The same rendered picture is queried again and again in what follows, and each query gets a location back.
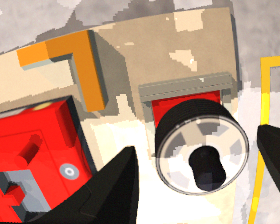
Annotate black tyre with white wheel rim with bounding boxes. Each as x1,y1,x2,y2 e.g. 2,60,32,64
154,98,250,196

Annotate yellow tape outline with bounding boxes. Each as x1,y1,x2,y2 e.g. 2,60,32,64
247,56,280,224

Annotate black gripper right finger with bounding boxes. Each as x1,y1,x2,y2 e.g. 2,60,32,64
256,124,280,191

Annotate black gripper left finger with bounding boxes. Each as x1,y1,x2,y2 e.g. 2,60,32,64
0,146,140,224

